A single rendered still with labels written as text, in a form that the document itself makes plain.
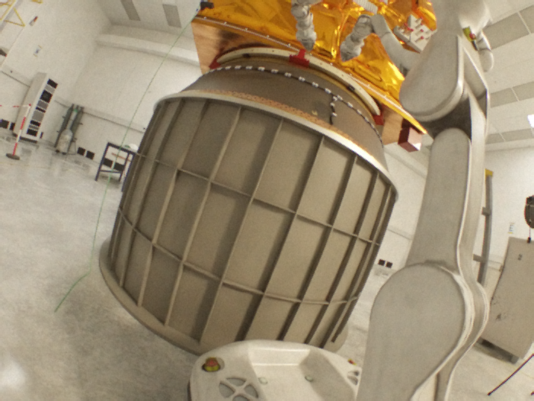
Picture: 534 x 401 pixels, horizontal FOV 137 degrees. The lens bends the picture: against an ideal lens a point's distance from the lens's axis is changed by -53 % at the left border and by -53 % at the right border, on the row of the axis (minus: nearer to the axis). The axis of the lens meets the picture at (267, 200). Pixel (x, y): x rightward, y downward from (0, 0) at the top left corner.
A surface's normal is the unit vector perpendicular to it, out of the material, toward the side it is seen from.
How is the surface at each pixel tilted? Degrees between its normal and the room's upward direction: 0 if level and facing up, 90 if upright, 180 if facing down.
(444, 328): 88
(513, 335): 90
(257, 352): 69
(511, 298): 90
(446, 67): 92
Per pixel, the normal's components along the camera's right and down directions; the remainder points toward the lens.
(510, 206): -0.92, -0.35
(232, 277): 0.04, -0.01
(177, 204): -0.25, -0.11
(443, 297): -0.81, -0.45
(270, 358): 0.42, -0.24
